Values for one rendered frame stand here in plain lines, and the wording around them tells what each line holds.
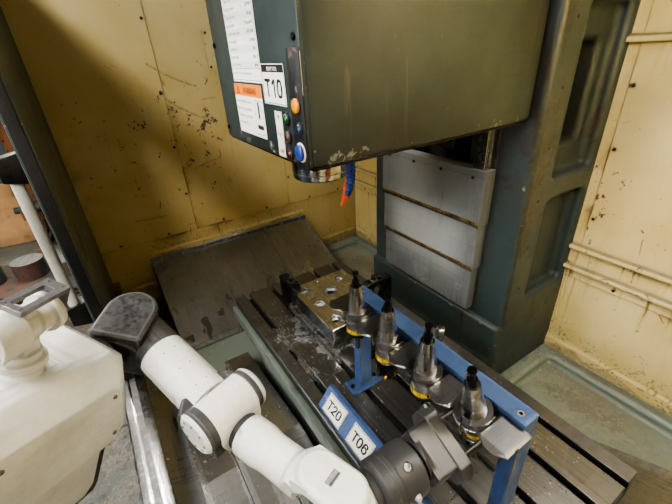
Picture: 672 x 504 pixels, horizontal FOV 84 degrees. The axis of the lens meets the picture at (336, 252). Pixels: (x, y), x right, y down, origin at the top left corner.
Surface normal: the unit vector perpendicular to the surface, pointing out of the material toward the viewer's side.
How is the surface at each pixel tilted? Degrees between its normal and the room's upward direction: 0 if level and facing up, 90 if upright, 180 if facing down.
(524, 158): 90
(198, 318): 24
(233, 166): 90
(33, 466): 101
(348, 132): 90
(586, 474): 0
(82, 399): 57
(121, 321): 18
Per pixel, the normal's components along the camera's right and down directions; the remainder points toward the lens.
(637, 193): -0.84, 0.30
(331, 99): 0.55, 0.37
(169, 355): 0.20, -0.76
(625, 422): -0.05, -0.87
